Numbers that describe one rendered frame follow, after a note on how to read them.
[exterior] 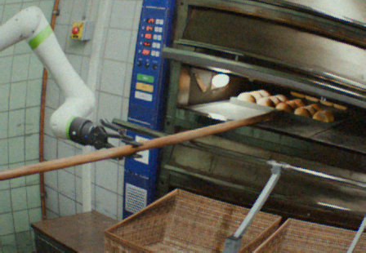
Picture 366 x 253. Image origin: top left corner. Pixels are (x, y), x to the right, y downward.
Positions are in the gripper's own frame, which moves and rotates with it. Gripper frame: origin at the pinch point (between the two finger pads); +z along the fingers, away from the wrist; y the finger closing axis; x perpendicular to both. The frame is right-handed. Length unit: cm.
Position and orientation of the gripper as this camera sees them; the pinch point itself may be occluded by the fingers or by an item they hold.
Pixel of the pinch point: (131, 148)
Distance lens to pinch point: 217.4
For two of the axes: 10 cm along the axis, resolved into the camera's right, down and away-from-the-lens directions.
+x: -5.8, 1.0, -8.1
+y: -1.0, 9.7, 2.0
